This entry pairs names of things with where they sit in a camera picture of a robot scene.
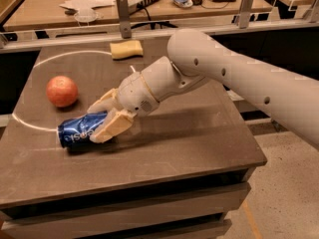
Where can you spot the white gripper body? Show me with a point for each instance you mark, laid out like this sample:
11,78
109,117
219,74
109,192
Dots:
134,93

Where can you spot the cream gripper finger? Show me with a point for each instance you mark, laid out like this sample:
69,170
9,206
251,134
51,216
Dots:
114,124
105,103

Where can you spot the blue pepsi can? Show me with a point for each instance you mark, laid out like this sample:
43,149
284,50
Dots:
74,132

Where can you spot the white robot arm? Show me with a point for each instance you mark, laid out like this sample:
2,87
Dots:
192,59

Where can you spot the yellow sponge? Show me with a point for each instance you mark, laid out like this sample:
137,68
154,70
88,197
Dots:
126,49

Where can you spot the red apple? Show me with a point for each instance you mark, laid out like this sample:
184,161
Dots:
62,91

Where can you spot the clear plastic lid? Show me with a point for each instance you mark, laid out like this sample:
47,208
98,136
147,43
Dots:
86,16

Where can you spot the grey power strip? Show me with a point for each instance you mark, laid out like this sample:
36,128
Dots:
137,5

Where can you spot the white papers stack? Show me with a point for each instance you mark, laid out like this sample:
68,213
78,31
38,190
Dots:
80,4

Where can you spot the blue white face mask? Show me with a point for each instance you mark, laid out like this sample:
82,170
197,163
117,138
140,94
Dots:
182,3

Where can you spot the upper cabinet drawer front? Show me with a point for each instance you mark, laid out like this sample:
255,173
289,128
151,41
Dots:
172,211

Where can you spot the cabinet drawer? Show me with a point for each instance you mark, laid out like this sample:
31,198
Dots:
205,230
172,211

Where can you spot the lower cabinet drawer front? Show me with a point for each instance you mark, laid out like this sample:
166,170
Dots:
205,230

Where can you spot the grey metal post left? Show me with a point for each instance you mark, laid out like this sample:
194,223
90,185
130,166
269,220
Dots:
124,18

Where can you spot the grey metal post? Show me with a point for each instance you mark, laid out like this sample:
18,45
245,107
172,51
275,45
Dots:
124,18
244,13

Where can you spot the grey metal rail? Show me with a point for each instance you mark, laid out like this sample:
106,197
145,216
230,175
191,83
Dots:
260,26

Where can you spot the grey metal post right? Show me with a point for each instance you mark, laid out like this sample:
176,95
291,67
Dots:
244,13

